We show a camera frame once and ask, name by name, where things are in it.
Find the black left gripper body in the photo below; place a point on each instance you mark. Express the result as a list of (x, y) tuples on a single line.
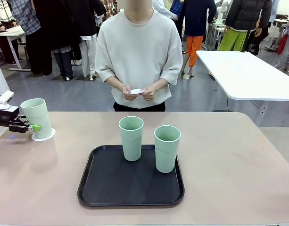
[(6, 115)]

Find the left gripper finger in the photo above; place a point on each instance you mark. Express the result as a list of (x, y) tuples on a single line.
[(21, 128), (23, 118)]

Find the pale green plastic cup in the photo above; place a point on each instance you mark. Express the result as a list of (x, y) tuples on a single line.
[(37, 115), (166, 155), (132, 146)]

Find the white scalloped paper coaster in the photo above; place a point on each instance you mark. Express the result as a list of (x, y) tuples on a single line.
[(44, 139), (136, 91)]

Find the person's left forearm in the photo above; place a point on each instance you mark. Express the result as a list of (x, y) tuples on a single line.
[(161, 83)]

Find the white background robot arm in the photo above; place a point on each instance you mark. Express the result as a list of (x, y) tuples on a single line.
[(222, 11)]

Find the person's right forearm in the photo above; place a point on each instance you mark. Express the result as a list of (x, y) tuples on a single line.
[(114, 83)]

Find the person's right hand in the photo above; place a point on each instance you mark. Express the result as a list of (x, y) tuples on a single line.
[(127, 96)]

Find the person's left hand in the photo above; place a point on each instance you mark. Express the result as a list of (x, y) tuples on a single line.
[(151, 93)]

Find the white standing desk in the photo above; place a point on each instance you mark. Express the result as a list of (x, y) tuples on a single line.
[(10, 31)]

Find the person in plaid shirt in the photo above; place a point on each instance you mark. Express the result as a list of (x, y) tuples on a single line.
[(26, 18)]

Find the person in long black coat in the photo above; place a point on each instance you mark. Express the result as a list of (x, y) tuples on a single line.
[(57, 26)]

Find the person in patterned sweater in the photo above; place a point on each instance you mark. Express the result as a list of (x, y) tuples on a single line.
[(1, 14)]

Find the person in white trousers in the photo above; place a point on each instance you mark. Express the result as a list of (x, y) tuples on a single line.
[(87, 16)]

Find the black plastic serving tray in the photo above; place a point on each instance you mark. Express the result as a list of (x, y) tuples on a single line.
[(132, 188)]

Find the person in beige sweater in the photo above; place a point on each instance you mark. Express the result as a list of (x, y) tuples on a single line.
[(138, 51)]

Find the person in orange trousers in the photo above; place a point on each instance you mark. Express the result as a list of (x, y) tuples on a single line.
[(196, 18)]

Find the large white table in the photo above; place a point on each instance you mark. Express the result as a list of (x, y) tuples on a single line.
[(248, 75)]

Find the person in black printed trousers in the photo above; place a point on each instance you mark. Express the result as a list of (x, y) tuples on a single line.
[(257, 44)]

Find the person in lime green trousers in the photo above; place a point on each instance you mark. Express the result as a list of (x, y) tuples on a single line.
[(248, 14)]

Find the person with red bag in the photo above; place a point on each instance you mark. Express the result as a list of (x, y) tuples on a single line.
[(286, 47)]

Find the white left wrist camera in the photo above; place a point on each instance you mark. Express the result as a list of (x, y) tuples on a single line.
[(4, 100)]

